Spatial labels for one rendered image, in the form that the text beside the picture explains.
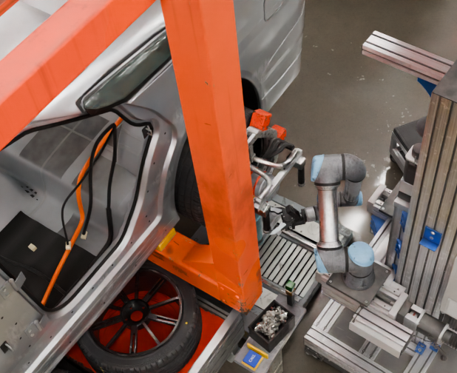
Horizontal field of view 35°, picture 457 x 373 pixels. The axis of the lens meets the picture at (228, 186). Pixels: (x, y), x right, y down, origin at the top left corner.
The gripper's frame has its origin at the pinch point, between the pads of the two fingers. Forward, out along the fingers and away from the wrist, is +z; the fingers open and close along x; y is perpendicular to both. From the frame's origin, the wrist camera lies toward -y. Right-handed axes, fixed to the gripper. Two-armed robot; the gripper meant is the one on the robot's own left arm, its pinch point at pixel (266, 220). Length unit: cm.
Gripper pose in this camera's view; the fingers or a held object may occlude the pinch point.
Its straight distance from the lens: 366.5
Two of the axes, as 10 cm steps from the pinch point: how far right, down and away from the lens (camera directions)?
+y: 0.9, 5.9, 8.0
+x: -1.9, -7.8, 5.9
